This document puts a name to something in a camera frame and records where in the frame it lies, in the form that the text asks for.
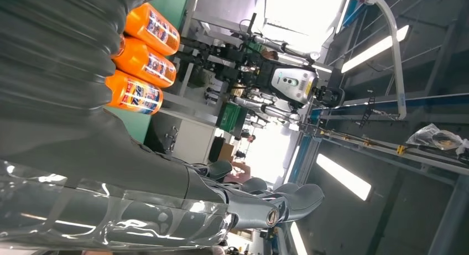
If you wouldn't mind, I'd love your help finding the grey overhead rail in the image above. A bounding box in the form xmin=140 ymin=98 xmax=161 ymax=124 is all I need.
xmin=304 ymin=123 xmax=469 ymax=177

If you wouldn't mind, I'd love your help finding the white cabinet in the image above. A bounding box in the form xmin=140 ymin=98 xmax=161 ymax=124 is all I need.
xmin=171 ymin=116 xmax=221 ymax=165

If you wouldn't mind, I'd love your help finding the clear plastic bag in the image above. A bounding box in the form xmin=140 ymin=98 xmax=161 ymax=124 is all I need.
xmin=405 ymin=123 xmax=469 ymax=156

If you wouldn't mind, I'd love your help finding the white metal gantry frame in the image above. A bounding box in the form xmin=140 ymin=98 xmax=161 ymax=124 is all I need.
xmin=324 ymin=0 xmax=408 ymax=121

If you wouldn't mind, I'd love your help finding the ceiling light strip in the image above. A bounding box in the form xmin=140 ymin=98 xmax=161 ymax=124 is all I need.
xmin=315 ymin=153 xmax=373 ymax=202
xmin=341 ymin=24 xmax=410 ymax=74
xmin=288 ymin=221 xmax=309 ymax=255

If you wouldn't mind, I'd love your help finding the green box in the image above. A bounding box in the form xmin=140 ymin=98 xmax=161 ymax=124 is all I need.
xmin=216 ymin=102 xmax=248 ymax=138

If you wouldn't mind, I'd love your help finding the orange detergent bottle, clear cap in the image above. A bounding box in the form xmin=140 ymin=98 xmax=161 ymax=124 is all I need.
xmin=111 ymin=36 xmax=178 ymax=89

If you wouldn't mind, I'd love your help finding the black case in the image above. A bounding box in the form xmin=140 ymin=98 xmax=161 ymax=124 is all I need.
xmin=207 ymin=136 xmax=226 ymax=164

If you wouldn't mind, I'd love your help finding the orange detergent bottle, Tide logo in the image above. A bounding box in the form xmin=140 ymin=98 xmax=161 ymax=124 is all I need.
xmin=105 ymin=69 xmax=164 ymax=116

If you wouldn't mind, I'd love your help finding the orange detergent bottle, blue liquid cap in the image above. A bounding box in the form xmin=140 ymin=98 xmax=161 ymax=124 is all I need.
xmin=124 ymin=2 xmax=181 ymax=56

